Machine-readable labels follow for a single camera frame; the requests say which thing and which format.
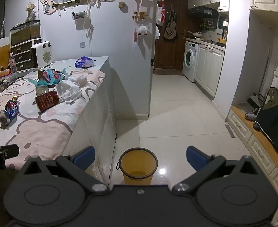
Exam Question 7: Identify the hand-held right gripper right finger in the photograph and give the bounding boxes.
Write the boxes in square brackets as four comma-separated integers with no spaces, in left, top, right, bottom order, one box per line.
[172,146,265,194]

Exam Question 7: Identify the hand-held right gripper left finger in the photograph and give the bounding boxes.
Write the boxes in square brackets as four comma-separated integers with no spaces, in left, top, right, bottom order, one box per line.
[16,146,109,194]

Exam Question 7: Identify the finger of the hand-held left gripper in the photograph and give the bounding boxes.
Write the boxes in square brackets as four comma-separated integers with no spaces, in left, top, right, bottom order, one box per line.
[2,144,20,159]

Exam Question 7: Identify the yellow bin with brown rim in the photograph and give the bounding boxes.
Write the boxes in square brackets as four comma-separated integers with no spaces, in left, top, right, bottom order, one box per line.
[116,148,158,185]

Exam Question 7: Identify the red cigarette pack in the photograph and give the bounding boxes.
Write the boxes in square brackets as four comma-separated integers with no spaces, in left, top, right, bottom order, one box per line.
[34,92,60,113]

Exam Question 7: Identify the pink printed blanket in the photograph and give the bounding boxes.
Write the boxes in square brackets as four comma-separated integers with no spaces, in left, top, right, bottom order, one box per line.
[0,68,106,171]

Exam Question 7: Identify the crushed blue drink can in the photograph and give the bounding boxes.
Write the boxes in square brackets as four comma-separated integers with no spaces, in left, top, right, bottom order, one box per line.
[0,100,20,126]

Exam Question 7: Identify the wooden bench with drawers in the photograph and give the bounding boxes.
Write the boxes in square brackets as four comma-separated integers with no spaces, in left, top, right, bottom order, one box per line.
[226,105,278,220]

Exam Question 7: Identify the white plastic bag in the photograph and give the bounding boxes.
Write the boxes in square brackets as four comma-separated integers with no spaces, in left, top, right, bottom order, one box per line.
[56,80,83,104]

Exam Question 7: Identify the crumpled white tissue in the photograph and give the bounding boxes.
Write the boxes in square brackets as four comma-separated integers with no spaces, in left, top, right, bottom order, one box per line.
[69,75,88,87]

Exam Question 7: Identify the blue plastic wrapper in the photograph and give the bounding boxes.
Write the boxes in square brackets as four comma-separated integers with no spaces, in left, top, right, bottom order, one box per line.
[27,68,69,86]

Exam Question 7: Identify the black tote bag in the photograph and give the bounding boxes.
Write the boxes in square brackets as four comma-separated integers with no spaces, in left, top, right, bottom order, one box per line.
[255,87,278,160]

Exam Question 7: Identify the red-label water bottle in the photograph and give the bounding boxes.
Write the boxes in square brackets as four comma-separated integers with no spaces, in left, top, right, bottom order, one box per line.
[9,52,17,74]

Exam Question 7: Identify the white lower kitchen cabinets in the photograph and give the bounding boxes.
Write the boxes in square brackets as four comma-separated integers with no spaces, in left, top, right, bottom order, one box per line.
[194,43,225,100]

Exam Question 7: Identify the door mat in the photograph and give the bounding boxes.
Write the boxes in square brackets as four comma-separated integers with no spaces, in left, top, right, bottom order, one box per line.
[153,68,184,76]

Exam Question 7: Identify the purple snack bag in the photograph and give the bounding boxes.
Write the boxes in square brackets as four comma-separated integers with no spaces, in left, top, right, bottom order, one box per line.
[75,56,94,68]

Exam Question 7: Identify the dark drawer unit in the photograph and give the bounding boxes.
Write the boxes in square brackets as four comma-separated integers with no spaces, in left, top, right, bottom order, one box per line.
[10,38,43,72]

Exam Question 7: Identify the white washing machine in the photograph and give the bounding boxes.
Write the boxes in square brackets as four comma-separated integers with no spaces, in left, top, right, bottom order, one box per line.
[182,41,199,83]

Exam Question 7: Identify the white fan heater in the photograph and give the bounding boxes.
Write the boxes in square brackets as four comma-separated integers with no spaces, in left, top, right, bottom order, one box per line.
[31,41,54,72]

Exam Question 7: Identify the brown wooden door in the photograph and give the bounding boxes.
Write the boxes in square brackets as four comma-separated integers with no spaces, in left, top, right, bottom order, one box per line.
[154,0,189,70]

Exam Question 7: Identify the glass fish tank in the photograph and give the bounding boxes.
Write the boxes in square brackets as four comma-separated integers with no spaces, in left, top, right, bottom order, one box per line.
[10,20,43,46]

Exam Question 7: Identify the hanging brown bag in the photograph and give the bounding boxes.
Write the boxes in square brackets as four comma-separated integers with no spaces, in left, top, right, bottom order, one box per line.
[164,8,177,40]

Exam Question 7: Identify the white plush toy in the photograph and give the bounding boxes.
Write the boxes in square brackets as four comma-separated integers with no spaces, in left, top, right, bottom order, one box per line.
[137,25,149,36]

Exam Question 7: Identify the dried flowers in vase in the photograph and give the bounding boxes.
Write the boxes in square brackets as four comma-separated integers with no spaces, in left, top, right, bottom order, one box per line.
[26,2,37,21]

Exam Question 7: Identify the black range hood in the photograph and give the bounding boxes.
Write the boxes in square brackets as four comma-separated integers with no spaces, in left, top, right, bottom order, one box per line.
[189,6,219,18]

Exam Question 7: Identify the hanging red bag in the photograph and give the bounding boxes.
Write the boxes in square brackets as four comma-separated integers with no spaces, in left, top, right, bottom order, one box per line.
[157,1,166,26]

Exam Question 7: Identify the black cable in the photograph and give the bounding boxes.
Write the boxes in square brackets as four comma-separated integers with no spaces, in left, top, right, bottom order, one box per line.
[114,113,118,147]

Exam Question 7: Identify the wooden plane wall decor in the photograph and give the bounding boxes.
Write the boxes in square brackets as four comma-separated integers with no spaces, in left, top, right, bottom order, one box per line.
[132,11,150,20]

